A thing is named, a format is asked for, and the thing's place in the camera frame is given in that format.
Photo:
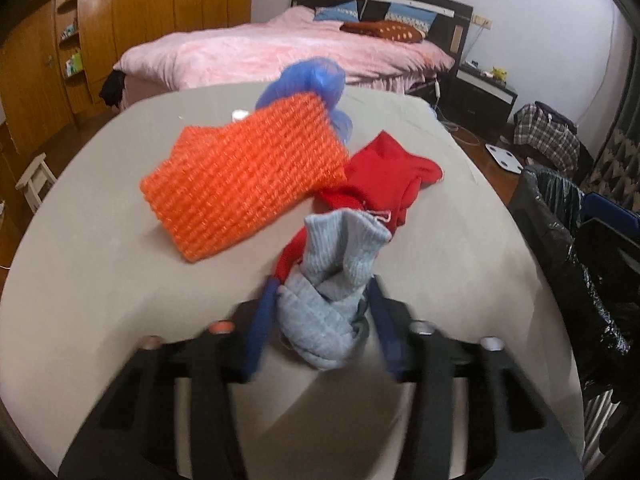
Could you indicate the pink blanket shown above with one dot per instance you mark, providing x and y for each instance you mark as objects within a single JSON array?
[{"x": 240, "y": 50}]

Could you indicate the dark nightstand with white drawer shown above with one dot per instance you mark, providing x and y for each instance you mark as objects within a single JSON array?
[{"x": 482, "y": 97}]

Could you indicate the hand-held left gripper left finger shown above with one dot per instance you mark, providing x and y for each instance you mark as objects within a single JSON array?
[{"x": 260, "y": 332}]

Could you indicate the black cloth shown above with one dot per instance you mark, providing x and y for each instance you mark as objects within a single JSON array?
[{"x": 112, "y": 87}]

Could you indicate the white floor scale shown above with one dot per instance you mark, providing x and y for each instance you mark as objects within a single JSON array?
[{"x": 505, "y": 155}]

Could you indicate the trash bin with black bag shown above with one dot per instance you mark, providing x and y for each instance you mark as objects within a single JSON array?
[{"x": 550, "y": 220}]

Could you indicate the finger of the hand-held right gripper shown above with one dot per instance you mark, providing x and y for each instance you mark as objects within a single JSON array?
[
  {"x": 610, "y": 255},
  {"x": 612, "y": 208}
]

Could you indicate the white blanket controller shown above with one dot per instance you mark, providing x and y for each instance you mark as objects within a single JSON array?
[{"x": 437, "y": 87}]

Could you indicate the blue pillow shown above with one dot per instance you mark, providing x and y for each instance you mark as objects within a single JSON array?
[
  {"x": 336, "y": 11},
  {"x": 410, "y": 17}
]

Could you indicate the plaid cloth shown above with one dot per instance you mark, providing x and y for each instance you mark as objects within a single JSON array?
[{"x": 547, "y": 137}]

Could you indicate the dark wooden bed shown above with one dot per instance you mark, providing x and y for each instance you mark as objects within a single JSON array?
[{"x": 450, "y": 25}]

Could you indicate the red cloth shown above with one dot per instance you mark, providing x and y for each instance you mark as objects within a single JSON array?
[{"x": 385, "y": 175}]

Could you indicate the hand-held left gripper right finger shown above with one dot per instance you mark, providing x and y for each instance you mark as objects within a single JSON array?
[{"x": 387, "y": 332}]

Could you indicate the yellow plush toy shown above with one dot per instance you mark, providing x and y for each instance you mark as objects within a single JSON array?
[{"x": 499, "y": 74}]

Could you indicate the blue mesh fabric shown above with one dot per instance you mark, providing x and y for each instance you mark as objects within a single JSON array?
[{"x": 310, "y": 77}]

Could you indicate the wooden wardrobe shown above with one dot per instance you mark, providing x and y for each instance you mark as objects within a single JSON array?
[{"x": 150, "y": 10}]

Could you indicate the orange knitted cloth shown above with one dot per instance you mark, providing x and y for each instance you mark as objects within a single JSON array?
[{"x": 245, "y": 180}]

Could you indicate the small white paper scrap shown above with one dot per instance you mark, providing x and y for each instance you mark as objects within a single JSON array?
[{"x": 240, "y": 114}]

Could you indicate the wall socket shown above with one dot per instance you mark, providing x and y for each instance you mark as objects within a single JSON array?
[{"x": 481, "y": 21}]

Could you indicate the brown dotted pillow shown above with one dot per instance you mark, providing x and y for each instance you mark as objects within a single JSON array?
[{"x": 385, "y": 31}]

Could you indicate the grey blue sock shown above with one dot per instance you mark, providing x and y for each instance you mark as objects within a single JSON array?
[{"x": 325, "y": 280}]

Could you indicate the small wooden stool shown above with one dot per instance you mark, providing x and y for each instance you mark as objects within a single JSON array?
[{"x": 37, "y": 180}]

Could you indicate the dark jacket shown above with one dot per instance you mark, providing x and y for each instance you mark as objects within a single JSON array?
[{"x": 552, "y": 112}]

